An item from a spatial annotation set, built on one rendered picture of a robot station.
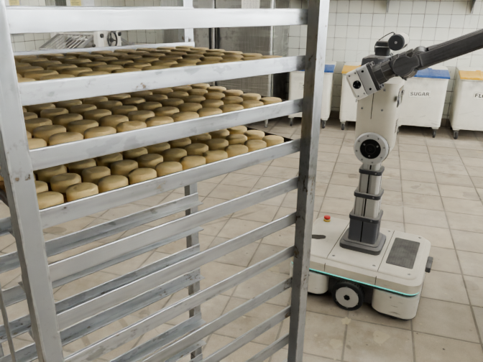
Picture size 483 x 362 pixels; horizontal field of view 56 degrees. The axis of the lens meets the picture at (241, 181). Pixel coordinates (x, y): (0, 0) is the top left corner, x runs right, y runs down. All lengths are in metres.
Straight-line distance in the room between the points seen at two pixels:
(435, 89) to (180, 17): 5.01
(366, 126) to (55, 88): 1.71
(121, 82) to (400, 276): 1.81
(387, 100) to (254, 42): 3.51
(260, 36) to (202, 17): 4.69
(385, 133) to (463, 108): 3.60
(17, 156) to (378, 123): 1.76
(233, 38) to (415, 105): 2.24
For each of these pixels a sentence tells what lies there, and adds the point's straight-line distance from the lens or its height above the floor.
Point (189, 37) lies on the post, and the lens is 1.31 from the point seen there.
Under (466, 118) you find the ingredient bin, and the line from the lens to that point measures 5.78.
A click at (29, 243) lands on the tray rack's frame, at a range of 0.69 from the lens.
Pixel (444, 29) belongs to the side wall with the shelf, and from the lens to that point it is 6.25.
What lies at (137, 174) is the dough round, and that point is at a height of 1.15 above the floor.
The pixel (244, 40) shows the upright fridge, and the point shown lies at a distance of 5.53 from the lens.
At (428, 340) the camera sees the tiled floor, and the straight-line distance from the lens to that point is 2.38.
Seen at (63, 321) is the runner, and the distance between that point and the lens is 0.81.
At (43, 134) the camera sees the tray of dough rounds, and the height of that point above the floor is 1.24.
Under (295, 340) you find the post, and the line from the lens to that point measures 1.27.
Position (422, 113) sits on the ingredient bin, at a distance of 5.70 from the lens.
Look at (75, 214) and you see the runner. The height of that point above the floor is 1.13.
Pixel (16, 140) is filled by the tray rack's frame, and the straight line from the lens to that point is 0.64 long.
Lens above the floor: 1.43
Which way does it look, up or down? 21 degrees down
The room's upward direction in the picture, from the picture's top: 1 degrees clockwise
